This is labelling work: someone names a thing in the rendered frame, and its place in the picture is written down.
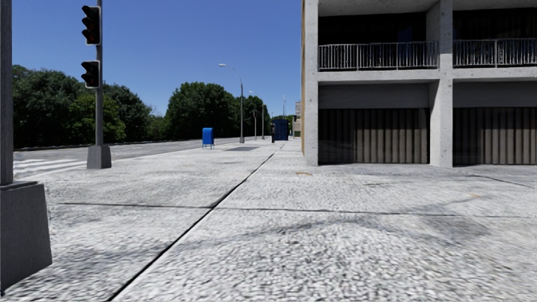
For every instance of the pale concrete building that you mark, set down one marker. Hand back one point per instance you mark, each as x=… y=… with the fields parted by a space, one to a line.
x=440 y=92

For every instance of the blue booth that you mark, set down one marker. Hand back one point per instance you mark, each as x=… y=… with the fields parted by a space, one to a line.
x=281 y=130

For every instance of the pale stone building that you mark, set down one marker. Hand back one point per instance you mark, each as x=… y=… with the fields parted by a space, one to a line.
x=297 y=121

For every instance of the blue letter box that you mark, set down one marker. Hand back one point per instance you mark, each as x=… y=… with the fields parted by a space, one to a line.
x=207 y=135

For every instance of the grey pole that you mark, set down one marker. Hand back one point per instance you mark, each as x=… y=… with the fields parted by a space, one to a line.
x=21 y=226

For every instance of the trees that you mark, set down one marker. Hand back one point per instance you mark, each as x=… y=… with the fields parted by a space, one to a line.
x=46 y=109
x=201 y=109

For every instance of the grey street lamp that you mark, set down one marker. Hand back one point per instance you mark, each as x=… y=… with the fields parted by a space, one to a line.
x=241 y=113
x=263 y=121
x=284 y=107

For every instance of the person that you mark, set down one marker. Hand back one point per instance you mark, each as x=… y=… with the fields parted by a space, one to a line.
x=272 y=132

